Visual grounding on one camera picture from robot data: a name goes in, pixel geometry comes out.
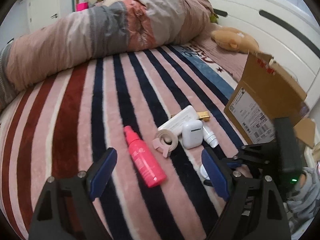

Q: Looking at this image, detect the beige tape dispenser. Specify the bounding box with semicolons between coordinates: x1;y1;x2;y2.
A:
152;129;178;158

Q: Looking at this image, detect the green plush toy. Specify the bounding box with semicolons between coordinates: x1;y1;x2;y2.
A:
210;14;219;23

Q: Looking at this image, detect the white rectangular power bank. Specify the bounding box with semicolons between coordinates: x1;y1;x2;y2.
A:
158;105;199;136

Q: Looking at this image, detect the white bed headboard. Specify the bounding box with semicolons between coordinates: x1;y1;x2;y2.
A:
209;0;319;108

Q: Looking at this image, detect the white door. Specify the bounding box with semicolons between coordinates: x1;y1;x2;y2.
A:
28;0;60;33

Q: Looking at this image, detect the person's hand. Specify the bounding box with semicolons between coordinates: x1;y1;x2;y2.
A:
299;173;307;187

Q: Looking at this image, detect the brown plush toy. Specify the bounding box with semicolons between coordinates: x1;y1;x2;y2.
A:
211;27;260;54

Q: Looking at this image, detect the rolled pink grey duvet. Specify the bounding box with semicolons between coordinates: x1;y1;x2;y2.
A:
1;0;214;108

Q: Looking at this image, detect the magenta box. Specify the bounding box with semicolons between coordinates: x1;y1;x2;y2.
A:
76;2;89;11

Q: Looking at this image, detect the pink spray bottle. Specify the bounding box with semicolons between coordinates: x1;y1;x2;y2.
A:
124;126;167;188

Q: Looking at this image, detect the brown cardboard box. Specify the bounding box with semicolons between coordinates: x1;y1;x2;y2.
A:
224;53;309;144

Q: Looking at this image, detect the blue white contact lens case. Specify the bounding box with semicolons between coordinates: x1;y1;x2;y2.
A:
200;165;212;186

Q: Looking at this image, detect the small white pump bottle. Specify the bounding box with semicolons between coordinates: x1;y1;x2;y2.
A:
202;124;219;148

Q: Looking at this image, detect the white earbuds case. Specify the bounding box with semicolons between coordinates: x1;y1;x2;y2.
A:
182;120;203;149

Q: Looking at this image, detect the pink ribbed pillow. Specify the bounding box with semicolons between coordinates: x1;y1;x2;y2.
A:
191;23;247;82

